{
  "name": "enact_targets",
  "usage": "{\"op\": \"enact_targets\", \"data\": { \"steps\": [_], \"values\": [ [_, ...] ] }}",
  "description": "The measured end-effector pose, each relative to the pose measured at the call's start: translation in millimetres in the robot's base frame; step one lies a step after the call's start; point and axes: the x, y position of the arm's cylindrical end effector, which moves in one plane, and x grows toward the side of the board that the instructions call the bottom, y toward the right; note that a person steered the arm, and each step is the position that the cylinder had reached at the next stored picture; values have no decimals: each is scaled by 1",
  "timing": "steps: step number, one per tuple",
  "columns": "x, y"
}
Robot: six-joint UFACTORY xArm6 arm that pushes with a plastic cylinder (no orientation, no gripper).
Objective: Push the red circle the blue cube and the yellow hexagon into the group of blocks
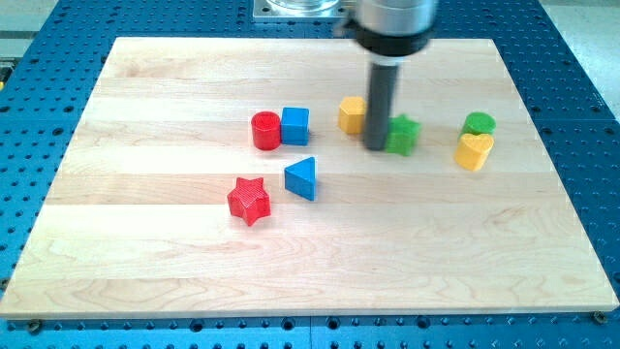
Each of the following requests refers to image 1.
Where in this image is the blue triangle block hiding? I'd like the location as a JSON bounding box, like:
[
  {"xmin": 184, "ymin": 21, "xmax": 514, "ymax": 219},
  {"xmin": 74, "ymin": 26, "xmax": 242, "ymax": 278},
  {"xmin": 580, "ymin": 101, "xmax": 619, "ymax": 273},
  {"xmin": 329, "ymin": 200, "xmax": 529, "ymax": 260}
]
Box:
[{"xmin": 284, "ymin": 157, "xmax": 317, "ymax": 201}]

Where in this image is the blue cube block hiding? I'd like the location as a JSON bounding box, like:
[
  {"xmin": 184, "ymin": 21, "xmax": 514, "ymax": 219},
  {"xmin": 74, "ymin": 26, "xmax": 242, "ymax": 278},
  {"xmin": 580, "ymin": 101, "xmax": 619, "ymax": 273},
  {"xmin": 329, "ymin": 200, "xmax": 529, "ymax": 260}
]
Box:
[{"xmin": 281, "ymin": 107, "xmax": 310, "ymax": 145}]

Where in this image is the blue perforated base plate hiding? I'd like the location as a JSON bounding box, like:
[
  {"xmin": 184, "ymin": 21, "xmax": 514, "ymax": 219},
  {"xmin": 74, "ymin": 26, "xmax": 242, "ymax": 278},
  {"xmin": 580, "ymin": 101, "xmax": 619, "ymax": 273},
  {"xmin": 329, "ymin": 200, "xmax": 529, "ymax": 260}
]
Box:
[{"xmin": 1, "ymin": 0, "xmax": 619, "ymax": 348}]

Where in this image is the green star block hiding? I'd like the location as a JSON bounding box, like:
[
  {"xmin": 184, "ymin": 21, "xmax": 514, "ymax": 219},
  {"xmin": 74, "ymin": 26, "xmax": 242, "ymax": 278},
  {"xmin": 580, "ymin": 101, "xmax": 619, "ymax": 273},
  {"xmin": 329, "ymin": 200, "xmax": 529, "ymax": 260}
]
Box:
[{"xmin": 385, "ymin": 113, "xmax": 421, "ymax": 156}]

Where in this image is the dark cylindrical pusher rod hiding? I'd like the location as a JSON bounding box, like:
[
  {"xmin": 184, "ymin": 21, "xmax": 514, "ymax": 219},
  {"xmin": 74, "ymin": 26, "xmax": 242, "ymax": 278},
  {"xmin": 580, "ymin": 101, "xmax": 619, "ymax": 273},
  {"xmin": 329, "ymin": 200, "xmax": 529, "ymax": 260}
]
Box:
[{"xmin": 363, "ymin": 54, "xmax": 402, "ymax": 151}]

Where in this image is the light wooden board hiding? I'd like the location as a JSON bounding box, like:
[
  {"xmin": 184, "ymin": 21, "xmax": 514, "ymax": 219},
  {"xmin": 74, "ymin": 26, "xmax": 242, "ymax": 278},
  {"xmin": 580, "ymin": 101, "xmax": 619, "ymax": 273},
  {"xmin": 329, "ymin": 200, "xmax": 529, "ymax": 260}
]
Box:
[{"xmin": 1, "ymin": 37, "xmax": 618, "ymax": 319}]

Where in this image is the red cylinder block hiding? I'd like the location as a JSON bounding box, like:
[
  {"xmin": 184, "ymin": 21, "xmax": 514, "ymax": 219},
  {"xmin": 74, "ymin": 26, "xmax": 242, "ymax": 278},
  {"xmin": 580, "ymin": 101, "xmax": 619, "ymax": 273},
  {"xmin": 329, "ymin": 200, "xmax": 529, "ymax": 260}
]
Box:
[{"xmin": 251, "ymin": 111, "xmax": 281, "ymax": 150}]

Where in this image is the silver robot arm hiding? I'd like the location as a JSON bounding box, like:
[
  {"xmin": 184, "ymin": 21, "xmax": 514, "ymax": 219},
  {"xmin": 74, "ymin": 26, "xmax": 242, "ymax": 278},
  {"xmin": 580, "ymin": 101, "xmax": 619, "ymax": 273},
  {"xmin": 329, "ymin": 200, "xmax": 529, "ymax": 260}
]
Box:
[{"xmin": 334, "ymin": 0, "xmax": 439, "ymax": 151}]

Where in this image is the yellow hexagon block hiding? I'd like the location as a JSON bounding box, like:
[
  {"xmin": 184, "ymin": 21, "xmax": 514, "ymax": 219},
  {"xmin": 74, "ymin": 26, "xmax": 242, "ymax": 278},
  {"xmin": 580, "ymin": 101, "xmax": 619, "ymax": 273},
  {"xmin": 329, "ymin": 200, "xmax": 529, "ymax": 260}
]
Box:
[{"xmin": 338, "ymin": 96, "xmax": 366, "ymax": 135}]

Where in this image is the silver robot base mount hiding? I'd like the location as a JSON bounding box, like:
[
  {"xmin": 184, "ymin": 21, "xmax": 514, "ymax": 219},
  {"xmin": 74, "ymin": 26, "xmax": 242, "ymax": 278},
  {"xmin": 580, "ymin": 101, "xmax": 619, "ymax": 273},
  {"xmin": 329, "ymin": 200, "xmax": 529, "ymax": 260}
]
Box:
[{"xmin": 252, "ymin": 0, "xmax": 357, "ymax": 22}]

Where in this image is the green cylinder block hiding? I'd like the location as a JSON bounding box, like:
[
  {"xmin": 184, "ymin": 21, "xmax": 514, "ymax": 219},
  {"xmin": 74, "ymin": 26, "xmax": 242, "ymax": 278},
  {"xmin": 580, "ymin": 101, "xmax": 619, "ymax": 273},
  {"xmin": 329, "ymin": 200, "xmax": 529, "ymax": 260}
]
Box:
[{"xmin": 459, "ymin": 111, "xmax": 496, "ymax": 136}]

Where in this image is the yellow heart block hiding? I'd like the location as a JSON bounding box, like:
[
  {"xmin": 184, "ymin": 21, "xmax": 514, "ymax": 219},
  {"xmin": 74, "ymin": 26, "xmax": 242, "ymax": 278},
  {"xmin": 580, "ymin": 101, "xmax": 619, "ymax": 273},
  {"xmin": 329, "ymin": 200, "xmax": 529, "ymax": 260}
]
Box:
[{"xmin": 453, "ymin": 133, "xmax": 495, "ymax": 172}]

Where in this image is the red star block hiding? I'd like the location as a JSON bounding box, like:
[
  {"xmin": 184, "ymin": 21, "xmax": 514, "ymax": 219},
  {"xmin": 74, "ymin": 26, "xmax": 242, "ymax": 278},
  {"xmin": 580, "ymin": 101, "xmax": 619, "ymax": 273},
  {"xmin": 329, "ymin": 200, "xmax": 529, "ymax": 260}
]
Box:
[{"xmin": 227, "ymin": 177, "xmax": 270, "ymax": 226}]

